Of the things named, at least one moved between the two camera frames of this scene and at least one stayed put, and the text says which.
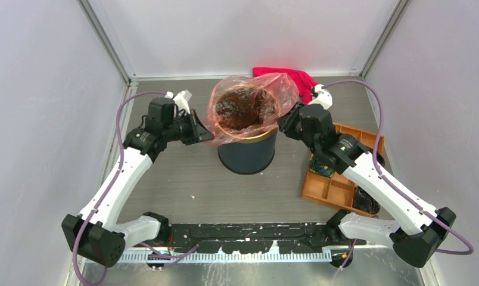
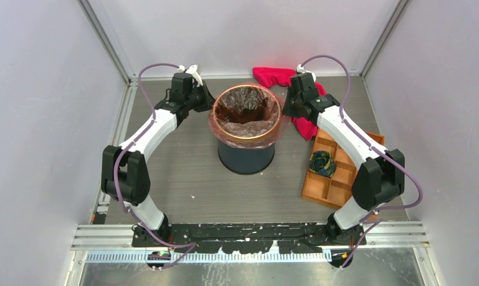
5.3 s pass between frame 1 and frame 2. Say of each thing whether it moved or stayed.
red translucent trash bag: moved
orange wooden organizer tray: stayed
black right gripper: moved
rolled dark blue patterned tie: stayed
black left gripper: moved
